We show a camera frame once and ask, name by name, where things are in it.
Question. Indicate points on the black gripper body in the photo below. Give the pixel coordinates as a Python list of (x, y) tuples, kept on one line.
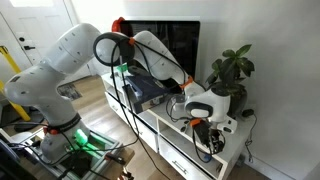
[(204, 133)]

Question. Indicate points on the yellow metal stand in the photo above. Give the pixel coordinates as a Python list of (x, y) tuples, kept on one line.
[(15, 100)]

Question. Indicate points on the white drawer front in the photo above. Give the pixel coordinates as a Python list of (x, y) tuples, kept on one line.
[(111, 100), (148, 133), (186, 156)]

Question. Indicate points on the green plant in black pot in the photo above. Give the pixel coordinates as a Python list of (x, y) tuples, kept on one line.
[(233, 66)]

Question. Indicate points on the green plastic bin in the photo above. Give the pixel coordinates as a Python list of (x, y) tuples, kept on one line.
[(122, 67)]

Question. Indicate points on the white television stand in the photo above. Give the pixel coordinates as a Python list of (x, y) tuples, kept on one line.
[(240, 140)]

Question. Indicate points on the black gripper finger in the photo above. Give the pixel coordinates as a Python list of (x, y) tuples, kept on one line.
[(221, 142), (214, 147)]

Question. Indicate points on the black flat screen television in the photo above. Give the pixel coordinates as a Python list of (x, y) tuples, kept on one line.
[(180, 43)]

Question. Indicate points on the grey printer box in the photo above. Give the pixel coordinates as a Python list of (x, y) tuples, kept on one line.
[(146, 86)]

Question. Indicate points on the black power adapter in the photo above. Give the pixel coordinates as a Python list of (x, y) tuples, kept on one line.
[(248, 113)]

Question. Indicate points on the black case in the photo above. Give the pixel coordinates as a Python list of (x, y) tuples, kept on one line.
[(13, 163)]

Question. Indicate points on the small grey floor mat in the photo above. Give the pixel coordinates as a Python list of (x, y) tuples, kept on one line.
[(69, 92)]

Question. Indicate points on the white door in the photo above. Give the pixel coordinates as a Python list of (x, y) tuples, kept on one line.
[(40, 20)]

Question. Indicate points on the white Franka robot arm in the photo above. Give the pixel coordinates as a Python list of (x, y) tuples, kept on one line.
[(40, 90)]

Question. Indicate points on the small black glasses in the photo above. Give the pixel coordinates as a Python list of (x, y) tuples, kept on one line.
[(183, 128)]

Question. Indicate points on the aluminium robot base platform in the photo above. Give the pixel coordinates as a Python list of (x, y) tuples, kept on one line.
[(100, 146)]

